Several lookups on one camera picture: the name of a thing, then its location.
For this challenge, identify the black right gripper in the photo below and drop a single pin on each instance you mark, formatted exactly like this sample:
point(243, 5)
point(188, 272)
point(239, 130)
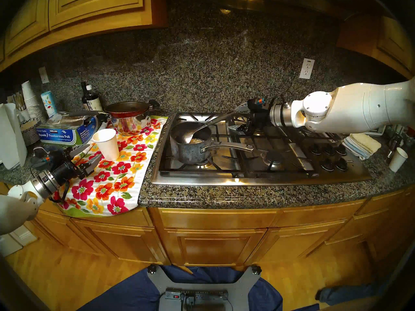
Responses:
point(260, 119)

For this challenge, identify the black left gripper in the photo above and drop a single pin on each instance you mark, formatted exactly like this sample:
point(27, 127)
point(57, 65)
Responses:
point(66, 171)

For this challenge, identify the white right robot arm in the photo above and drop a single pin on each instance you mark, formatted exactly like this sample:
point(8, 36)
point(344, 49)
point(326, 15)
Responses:
point(356, 106)

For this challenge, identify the metal serving spoon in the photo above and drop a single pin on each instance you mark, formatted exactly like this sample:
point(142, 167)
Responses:
point(193, 137)

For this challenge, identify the shiny steel stock pot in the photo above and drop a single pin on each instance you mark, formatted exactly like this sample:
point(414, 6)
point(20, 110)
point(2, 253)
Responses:
point(129, 126)

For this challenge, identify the blue foil sheet box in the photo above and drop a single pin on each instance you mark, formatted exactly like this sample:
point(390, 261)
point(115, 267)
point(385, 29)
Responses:
point(58, 135)

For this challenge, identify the floral kitchen towel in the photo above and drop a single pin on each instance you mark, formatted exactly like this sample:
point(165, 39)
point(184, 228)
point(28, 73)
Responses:
point(110, 184)

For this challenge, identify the grey saucepan with food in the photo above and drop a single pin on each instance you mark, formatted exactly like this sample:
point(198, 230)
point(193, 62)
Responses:
point(196, 141)

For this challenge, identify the dark bottle white cap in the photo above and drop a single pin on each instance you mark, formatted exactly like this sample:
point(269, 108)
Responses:
point(94, 101)

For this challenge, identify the dark grey saucepan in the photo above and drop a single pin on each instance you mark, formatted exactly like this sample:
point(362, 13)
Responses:
point(188, 153)

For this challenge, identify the dark bottle black cap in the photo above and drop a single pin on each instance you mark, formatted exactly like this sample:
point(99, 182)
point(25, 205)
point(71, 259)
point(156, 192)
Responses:
point(83, 93)

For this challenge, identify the leaf print paper cup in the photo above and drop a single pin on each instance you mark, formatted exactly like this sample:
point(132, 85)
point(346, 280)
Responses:
point(48, 103)

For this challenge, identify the cup of wooden sticks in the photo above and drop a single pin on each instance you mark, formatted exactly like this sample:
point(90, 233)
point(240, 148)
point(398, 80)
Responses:
point(23, 114)

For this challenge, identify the stainless steel gas cooktop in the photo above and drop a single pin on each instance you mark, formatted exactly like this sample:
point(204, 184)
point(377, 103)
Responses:
point(291, 175)

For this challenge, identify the stack of white paper cups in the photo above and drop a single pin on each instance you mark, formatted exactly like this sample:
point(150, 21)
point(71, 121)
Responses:
point(30, 99)

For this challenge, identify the black cooktop knob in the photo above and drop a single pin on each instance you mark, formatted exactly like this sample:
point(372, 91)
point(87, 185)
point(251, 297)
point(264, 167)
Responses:
point(329, 150)
point(341, 164)
point(341, 149)
point(316, 149)
point(327, 165)

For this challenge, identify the blue striped folded cloth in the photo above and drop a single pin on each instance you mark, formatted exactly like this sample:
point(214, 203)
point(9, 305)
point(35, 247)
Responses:
point(355, 150)

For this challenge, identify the wooden base cabinets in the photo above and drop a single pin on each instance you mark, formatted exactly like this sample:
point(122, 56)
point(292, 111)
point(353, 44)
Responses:
point(214, 242)

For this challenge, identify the cream folded cloth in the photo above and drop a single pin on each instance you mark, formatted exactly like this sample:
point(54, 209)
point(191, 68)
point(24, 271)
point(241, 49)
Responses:
point(366, 141)

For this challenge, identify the white plastic tray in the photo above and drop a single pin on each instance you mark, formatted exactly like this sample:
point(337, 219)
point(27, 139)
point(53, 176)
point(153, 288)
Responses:
point(376, 132)

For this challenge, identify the navy blue fabric cover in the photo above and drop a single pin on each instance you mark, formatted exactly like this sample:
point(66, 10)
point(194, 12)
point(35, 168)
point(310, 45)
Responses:
point(129, 294)

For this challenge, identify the chrome metal fixture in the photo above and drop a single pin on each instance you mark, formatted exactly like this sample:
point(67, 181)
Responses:
point(394, 142)

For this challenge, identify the small white paper cup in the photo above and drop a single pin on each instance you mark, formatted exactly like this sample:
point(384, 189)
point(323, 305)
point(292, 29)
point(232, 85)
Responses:
point(398, 159)

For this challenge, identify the grey power strip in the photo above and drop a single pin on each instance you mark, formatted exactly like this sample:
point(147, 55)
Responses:
point(197, 294)

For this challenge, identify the blue jeans leg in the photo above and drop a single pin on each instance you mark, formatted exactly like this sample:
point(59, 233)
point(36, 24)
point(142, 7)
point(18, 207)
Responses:
point(350, 294)

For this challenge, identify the white wall power outlet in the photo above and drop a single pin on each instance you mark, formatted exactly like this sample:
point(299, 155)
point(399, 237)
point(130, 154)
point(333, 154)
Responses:
point(306, 68)

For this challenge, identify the white wall switch plate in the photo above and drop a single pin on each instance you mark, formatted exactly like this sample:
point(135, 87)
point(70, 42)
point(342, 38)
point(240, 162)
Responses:
point(43, 75)

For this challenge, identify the wooden wall cabinet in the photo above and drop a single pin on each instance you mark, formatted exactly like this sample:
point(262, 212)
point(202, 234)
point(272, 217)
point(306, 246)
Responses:
point(81, 9)
point(392, 41)

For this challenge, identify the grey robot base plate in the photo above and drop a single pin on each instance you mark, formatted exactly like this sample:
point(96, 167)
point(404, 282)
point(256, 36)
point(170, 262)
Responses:
point(241, 287)

